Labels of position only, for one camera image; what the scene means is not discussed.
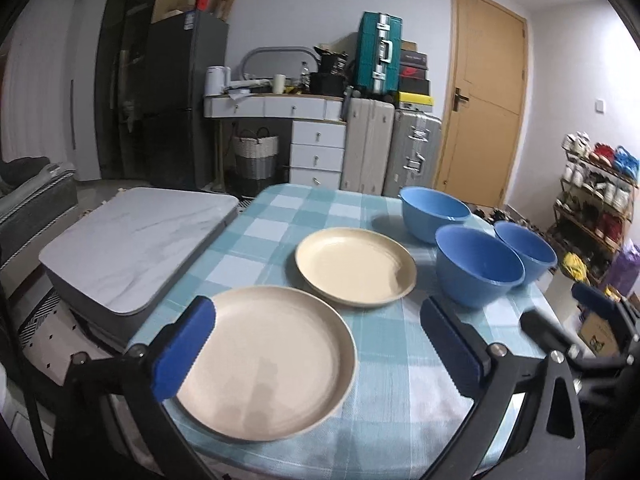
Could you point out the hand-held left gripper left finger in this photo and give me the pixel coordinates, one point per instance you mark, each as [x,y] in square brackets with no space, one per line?
[185,345]

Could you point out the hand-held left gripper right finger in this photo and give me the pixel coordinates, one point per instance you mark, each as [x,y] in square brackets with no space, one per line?
[450,345]

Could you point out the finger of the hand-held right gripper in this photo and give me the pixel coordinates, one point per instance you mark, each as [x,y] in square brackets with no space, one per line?
[542,327]
[595,300]

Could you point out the blue bowl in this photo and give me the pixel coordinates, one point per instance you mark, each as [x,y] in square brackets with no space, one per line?
[430,220]
[535,260]
[470,280]

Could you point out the cream plate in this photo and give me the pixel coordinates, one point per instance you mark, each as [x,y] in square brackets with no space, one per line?
[270,360]

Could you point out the pale yellow plate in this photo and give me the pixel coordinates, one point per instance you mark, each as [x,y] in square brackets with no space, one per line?
[350,265]

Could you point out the cardboard box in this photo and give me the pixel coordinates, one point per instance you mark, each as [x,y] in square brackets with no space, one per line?
[597,335]

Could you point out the yellow bag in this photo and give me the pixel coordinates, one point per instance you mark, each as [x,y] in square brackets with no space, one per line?
[575,265]

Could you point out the purple bag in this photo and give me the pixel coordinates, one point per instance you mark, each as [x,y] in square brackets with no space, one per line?
[630,270]

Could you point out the wooden shoe rack with shoes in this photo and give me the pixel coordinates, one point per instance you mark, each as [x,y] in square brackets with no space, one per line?
[595,210]

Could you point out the grey marble-top side table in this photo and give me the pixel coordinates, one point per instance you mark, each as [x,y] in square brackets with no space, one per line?
[130,240]

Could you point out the row of shoes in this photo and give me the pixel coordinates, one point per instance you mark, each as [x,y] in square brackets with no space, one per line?
[500,216]

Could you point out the teal checked tablecloth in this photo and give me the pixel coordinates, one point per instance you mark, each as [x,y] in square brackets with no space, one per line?
[260,230]

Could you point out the black and white rug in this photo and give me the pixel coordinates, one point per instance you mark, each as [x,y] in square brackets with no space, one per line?
[50,320]

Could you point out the silver suitcase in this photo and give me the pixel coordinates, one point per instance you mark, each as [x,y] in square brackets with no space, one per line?
[410,150]

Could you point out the woven laundry basket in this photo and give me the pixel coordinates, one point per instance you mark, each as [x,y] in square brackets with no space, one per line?
[255,155]

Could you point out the grey mattress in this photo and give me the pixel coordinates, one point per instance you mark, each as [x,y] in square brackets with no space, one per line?
[35,200]

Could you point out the beige suitcase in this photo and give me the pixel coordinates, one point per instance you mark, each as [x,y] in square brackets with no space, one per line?
[367,145]

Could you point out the wooden door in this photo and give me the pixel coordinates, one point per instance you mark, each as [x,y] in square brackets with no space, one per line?
[485,85]

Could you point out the white dressing desk with drawers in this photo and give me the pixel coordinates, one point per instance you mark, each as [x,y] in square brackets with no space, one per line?
[317,135]

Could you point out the dark grey refrigerator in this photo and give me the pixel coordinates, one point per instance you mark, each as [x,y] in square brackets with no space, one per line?
[175,85]

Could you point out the white kettle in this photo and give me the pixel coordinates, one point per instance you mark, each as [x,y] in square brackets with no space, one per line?
[216,80]

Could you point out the black wardrobe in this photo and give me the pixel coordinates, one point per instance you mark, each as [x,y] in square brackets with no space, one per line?
[120,85]

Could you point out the stack of shoe boxes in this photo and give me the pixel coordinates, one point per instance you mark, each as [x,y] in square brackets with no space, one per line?
[412,72]

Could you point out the white cup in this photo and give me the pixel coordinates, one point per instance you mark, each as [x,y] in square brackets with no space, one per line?
[279,83]

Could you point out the black bag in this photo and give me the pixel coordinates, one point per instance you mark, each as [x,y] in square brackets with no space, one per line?
[327,77]

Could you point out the white wardrobe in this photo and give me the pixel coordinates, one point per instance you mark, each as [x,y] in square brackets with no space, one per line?
[45,85]

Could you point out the oval desk mirror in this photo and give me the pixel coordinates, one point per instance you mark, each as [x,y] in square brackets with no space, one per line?
[280,62]

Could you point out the teal suitcase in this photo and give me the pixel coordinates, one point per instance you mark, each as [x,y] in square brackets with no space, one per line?
[370,55]

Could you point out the white wall switch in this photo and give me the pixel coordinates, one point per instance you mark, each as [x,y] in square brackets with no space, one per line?
[599,105]

